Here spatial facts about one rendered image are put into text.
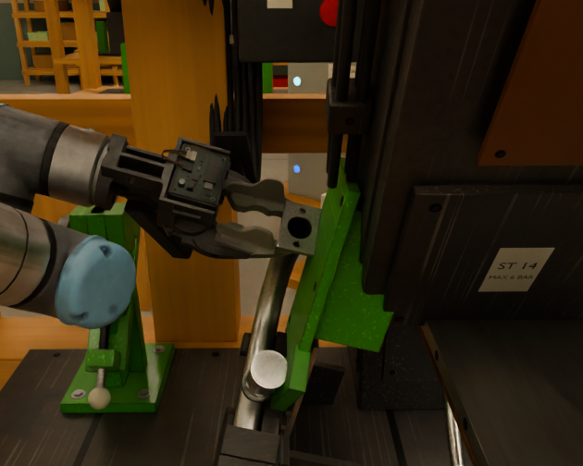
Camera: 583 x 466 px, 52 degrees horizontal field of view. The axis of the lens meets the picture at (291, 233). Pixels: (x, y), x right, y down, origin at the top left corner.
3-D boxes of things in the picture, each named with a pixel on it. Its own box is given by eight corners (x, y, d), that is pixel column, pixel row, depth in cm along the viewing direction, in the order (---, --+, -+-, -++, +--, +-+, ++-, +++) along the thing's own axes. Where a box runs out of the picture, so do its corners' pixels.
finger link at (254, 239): (304, 258, 58) (216, 222, 57) (291, 275, 63) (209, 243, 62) (314, 230, 59) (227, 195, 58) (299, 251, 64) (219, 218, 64)
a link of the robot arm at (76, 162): (54, 209, 61) (80, 143, 64) (98, 221, 62) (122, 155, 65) (43, 177, 54) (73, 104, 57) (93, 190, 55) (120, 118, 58)
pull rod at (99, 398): (108, 413, 76) (103, 376, 74) (86, 414, 76) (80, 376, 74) (119, 386, 81) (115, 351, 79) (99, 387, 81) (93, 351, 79)
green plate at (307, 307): (365, 400, 60) (438, 211, 52) (286, 384, 59) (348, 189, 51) (352, 338, 71) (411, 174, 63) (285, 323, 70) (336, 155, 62)
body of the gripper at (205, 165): (219, 219, 55) (90, 183, 54) (210, 251, 63) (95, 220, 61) (238, 150, 58) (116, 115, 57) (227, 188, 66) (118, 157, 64)
